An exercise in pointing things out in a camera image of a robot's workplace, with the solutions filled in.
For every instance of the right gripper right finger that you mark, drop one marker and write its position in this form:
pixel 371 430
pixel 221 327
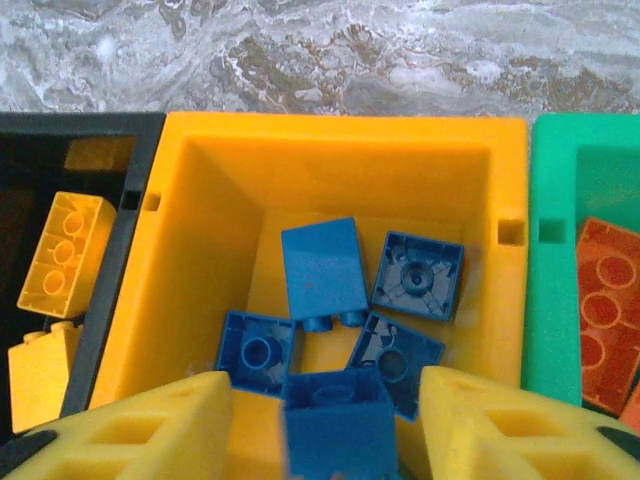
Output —
pixel 525 440

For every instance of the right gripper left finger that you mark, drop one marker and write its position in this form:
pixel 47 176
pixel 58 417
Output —
pixel 125 450

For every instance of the yellow lego brick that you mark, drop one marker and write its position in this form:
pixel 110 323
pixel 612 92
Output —
pixel 40 380
pixel 65 255

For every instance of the black plastic bin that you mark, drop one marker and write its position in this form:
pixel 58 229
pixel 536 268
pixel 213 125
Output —
pixel 107 300

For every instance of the blue lego brick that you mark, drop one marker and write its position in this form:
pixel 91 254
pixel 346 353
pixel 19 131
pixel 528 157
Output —
pixel 257 350
pixel 340 425
pixel 417 277
pixel 322 272
pixel 395 360

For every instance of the orange lego brick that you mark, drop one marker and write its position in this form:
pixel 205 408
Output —
pixel 607 310

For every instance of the green plastic bin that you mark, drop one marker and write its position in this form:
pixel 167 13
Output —
pixel 550 280

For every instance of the yellow plastic bin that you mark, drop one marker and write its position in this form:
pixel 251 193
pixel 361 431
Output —
pixel 325 165

